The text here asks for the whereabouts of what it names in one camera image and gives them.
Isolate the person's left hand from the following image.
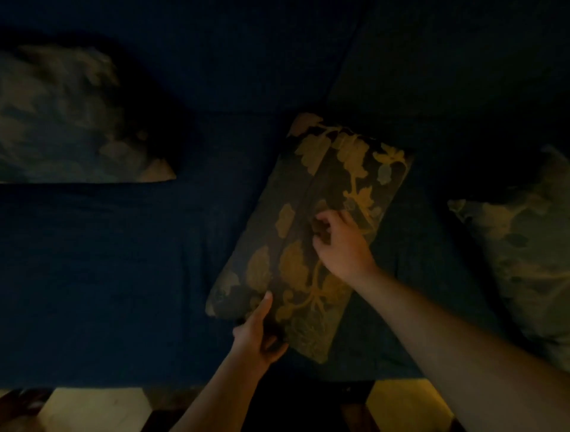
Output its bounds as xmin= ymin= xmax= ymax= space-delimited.
xmin=232 ymin=291 xmax=289 ymax=368

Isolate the person's right hand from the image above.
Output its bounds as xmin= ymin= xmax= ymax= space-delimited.
xmin=312 ymin=210 xmax=379 ymax=285

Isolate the dark floral cushion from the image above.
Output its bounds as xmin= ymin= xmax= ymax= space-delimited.
xmin=206 ymin=113 xmax=412 ymax=365

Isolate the person's right forearm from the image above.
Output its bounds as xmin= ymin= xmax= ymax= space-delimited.
xmin=349 ymin=266 xmax=570 ymax=432

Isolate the person's left forearm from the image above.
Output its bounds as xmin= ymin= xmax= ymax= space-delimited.
xmin=170 ymin=350 xmax=268 ymax=432

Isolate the dark blue sofa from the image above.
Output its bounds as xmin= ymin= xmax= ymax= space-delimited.
xmin=0 ymin=0 xmax=570 ymax=389

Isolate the pale floral cushion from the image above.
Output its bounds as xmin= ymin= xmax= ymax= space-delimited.
xmin=0 ymin=45 xmax=177 ymax=184
xmin=448 ymin=147 xmax=570 ymax=373

